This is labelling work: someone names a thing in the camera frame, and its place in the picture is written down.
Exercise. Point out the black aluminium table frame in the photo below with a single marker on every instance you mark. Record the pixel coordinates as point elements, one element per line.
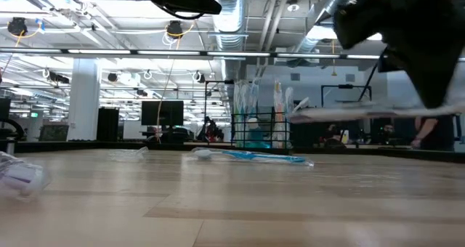
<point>72,145</point>

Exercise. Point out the round ceiling detector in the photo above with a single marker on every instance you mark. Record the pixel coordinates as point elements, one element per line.
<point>293,5</point>

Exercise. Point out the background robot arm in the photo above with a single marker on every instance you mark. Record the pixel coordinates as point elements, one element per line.
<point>210,130</point>

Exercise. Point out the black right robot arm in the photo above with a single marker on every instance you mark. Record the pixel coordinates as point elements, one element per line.
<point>454,7</point>

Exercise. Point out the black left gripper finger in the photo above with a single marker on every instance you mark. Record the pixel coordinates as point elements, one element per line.
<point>196,1</point>

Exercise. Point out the black station frame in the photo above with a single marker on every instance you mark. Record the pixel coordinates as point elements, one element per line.
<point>218,82</point>
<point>345,86</point>

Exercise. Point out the black ceiling device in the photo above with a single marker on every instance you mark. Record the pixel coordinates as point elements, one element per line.
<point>16,25</point>
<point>174,28</point>

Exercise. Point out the black background monitor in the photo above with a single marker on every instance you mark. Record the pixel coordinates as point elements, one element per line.
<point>163,112</point>

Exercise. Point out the white background canister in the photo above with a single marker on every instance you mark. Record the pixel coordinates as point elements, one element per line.
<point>344,137</point>

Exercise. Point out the person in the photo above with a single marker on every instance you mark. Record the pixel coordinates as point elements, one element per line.
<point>332,136</point>
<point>436,130</point>
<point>388,130</point>

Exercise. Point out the silver ribbed ceiling duct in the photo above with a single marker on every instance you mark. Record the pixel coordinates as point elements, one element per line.
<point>229,29</point>

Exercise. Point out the black chair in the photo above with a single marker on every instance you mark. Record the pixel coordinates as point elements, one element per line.
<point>7,134</point>

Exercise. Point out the white square pillar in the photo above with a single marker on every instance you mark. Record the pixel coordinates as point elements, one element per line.
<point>85,101</point>

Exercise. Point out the crumpled clear plastic wrapper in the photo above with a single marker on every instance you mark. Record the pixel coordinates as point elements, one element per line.
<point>129,154</point>

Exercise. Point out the black partition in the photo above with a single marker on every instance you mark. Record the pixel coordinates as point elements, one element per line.
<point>309,134</point>

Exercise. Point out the black cabinet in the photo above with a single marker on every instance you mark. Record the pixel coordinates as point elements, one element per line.
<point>108,123</point>

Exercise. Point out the purple toothbrush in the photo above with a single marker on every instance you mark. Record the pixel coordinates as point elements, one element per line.
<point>345,113</point>
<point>22,178</point>

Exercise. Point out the silver smooth ceiling duct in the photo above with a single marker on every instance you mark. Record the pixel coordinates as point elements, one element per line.
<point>327,3</point>

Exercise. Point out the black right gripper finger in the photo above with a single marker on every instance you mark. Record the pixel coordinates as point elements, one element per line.
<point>445,80</point>
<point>423,80</point>

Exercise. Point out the long strip light bar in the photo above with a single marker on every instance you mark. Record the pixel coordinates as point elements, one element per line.
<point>236,53</point>

